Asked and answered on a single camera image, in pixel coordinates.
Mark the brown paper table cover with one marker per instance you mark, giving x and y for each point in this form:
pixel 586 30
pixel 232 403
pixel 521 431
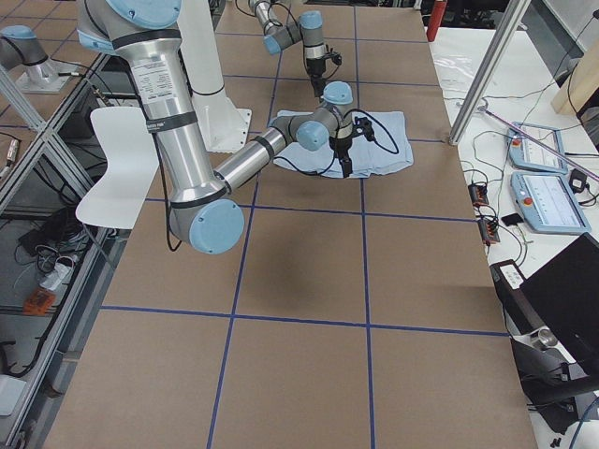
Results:
pixel 352 313

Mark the upper blue teach pendant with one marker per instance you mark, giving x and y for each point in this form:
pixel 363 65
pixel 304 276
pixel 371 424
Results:
pixel 525 154

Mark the aluminium frame post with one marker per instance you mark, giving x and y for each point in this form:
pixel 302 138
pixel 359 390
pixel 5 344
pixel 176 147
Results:
pixel 494 53

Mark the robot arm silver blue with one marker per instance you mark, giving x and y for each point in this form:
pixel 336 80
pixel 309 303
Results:
pixel 307 30
pixel 167 45

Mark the reacher grabber stick tool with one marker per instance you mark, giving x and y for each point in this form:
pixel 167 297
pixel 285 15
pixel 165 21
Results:
pixel 538 142

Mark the red cylinder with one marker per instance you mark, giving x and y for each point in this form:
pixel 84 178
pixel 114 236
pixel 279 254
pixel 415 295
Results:
pixel 435 19

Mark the lower blue teach pendant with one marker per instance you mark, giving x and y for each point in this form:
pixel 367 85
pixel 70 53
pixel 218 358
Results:
pixel 547 204

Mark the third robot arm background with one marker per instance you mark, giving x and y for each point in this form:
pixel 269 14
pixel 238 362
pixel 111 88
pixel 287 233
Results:
pixel 42 74

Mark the black laptop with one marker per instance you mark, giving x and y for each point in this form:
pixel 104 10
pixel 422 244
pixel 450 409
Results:
pixel 562 295

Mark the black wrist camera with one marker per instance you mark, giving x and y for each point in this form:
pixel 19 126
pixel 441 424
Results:
pixel 363 128
pixel 335 57

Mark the white plastic chair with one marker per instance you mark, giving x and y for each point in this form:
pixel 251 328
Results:
pixel 116 199

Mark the light blue button-up shirt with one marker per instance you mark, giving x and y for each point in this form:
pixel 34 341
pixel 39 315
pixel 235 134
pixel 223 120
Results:
pixel 390 151

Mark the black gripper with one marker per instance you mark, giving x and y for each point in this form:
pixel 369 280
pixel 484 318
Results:
pixel 316 68
pixel 343 146

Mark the blue teach pendant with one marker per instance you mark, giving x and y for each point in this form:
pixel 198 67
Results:
pixel 547 204
pixel 525 154

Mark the clear plastic bag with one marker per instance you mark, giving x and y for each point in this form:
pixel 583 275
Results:
pixel 454 72

